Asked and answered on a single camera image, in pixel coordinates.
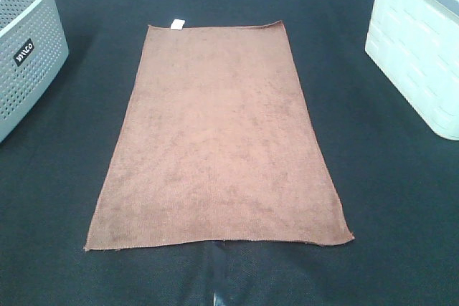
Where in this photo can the brown towel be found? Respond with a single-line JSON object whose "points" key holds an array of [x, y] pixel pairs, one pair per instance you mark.
{"points": [[217, 144]]}

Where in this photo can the black table cloth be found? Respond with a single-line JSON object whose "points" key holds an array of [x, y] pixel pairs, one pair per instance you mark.
{"points": [[397, 180]]}

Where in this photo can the white woven storage bin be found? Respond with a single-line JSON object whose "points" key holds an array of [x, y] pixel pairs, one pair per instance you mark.
{"points": [[415, 44]]}

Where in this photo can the grey perforated laundry basket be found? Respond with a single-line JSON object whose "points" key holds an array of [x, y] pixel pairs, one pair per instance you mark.
{"points": [[33, 50]]}

